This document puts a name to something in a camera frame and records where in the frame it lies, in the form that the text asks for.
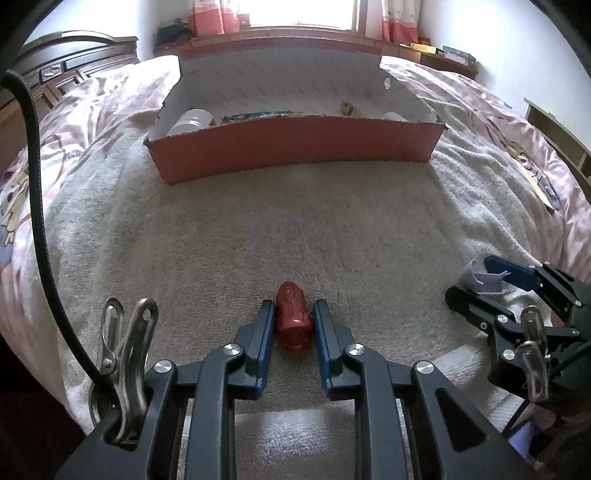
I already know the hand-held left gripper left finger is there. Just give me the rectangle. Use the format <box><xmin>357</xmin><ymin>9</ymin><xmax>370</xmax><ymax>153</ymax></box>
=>
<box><xmin>55</xmin><ymin>299</ymin><xmax>276</xmax><ymax>480</ymax></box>

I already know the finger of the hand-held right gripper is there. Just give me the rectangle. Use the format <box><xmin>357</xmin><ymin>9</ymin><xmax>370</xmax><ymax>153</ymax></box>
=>
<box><xmin>445</xmin><ymin>285</ymin><xmax>518</xmax><ymax>342</ymax></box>
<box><xmin>482</xmin><ymin>255</ymin><xmax>585</xmax><ymax>319</ymax></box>

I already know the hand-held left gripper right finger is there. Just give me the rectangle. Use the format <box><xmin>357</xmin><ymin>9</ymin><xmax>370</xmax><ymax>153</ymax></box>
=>
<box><xmin>313</xmin><ymin>299</ymin><xmax>536</xmax><ymax>480</ymax></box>

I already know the lavender curved plastic shell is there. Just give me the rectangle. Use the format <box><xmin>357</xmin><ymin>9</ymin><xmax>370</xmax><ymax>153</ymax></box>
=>
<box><xmin>458</xmin><ymin>258</ymin><xmax>515</xmax><ymax>296</ymax></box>

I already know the red plastic toy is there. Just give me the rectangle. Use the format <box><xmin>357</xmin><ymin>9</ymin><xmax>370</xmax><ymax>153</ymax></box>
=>
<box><xmin>274</xmin><ymin>280</ymin><xmax>315</xmax><ymax>355</ymax></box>

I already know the red cardboard box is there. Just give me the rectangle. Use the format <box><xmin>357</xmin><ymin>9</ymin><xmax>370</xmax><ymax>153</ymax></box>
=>
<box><xmin>143</xmin><ymin>36</ymin><xmax>448</xmax><ymax>185</ymax></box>

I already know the green printed pack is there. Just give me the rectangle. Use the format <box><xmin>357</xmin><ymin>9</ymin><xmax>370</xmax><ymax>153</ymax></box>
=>
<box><xmin>222</xmin><ymin>110</ymin><xmax>291</xmax><ymax>124</ymax></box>

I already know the white plastic bottle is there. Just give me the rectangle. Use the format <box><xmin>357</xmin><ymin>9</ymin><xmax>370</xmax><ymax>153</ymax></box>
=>
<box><xmin>165</xmin><ymin>108</ymin><xmax>218</xmax><ymax>138</ymax></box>

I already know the flat wooden stick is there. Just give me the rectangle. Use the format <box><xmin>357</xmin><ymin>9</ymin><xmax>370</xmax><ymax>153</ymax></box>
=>
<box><xmin>522</xmin><ymin>159</ymin><xmax>557</xmax><ymax>214</ymax></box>

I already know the white terry towel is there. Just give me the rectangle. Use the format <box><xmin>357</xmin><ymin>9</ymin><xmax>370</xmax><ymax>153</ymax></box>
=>
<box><xmin>41</xmin><ymin>106</ymin><xmax>555</xmax><ymax>480</ymax></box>

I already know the metal spring clip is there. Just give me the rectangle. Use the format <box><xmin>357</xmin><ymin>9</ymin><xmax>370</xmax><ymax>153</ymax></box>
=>
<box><xmin>88</xmin><ymin>298</ymin><xmax>160</xmax><ymax>446</ymax></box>

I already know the beige wooden shelf unit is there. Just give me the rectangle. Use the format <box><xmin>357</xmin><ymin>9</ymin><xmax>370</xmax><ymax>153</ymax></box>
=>
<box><xmin>524</xmin><ymin>97</ymin><xmax>591</xmax><ymax>185</ymax></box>

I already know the wooden window cabinet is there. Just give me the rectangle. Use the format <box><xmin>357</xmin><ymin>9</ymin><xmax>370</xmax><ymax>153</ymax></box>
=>
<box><xmin>152</xmin><ymin>32</ymin><xmax>478</xmax><ymax>80</ymax></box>

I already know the pink patterned curtain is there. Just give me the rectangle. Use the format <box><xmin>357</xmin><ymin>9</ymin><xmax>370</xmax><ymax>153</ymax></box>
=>
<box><xmin>187</xmin><ymin>0</ymin><xmax>252</xmax><ymax>35</ymax></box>
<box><xmin>381</xmin><ymin>0</ymin><xmax>419</xmax><ymax>43</ymax></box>

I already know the dark bag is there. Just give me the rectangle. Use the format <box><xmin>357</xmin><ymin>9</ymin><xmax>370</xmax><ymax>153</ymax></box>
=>
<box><xmin>157</xmin><ymin>21</ymin><xmax>192</xmax><ymax>44</ymax></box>

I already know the bright window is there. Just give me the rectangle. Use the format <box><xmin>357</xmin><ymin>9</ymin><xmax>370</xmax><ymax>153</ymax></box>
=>
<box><xmin>245</xmin><ymin>0</ymin><xmax>384</xmax><ymax>33</ymax></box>

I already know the dark wooden headboard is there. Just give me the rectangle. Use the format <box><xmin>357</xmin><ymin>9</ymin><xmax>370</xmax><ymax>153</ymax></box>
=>
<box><xmin>0</xmin><ymin>30</ymin><xmax>139</xmax><ymax>139</ymax></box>

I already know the black cable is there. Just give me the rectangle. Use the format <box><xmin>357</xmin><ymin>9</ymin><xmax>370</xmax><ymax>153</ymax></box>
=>
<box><xmin>0</xmin><ymin>67</ymin><xmax>121</xmax><ymax>388</ymax></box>

